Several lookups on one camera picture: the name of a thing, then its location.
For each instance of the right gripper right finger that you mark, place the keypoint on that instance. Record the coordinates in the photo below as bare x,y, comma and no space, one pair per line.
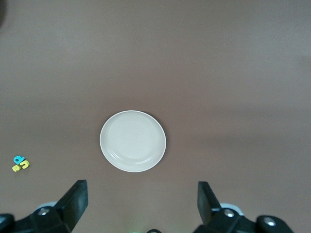
209,206

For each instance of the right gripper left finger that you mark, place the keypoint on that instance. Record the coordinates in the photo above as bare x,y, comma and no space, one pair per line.
70,208

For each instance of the yellow foam letter u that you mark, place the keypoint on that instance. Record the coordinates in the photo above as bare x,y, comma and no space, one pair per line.
27,165

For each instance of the yellow foam letter s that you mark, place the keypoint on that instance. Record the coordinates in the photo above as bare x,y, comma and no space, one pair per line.
14,168

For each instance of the teal foam letter p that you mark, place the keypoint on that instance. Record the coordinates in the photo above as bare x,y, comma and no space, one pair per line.
17,159

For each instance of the beige brown plate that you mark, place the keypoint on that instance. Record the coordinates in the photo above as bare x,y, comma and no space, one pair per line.
133,141

